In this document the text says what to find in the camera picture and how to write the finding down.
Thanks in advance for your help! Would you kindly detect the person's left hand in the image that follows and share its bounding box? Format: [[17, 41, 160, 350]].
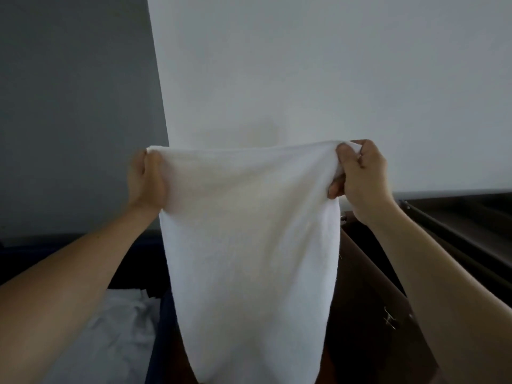
[[126, 149, 169, 215]]

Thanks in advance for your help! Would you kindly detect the person's right hand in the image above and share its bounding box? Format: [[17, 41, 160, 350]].
[[327, 139, 398, 227]]

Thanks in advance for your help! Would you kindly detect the white towel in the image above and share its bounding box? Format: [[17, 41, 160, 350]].
[[146, 139, 363, 384]]

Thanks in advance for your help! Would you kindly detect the brown housekeeping cart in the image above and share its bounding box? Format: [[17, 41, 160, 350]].
[[324, 194, 512, 384]]

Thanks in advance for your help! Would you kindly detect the person's right forearm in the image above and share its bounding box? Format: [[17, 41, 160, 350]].
[[362, 197, 512, 384]]

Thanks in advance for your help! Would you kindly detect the person's left forearm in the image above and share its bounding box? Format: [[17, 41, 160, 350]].
[[0, 203, 161, 384]]

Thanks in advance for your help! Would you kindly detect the grey door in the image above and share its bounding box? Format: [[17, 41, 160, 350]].
[[0, 0, 170, 244]]

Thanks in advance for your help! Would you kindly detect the white pillowcase black piping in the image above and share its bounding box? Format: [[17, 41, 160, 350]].
[[42, 287, 163, 384]]

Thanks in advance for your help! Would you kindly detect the round wooden side table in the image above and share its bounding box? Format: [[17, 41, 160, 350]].
[[172, 335, 335, 384]]

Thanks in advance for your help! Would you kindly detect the navy laundry hamper white frame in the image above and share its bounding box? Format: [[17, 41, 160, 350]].
[[0, 231, 189, 384]]

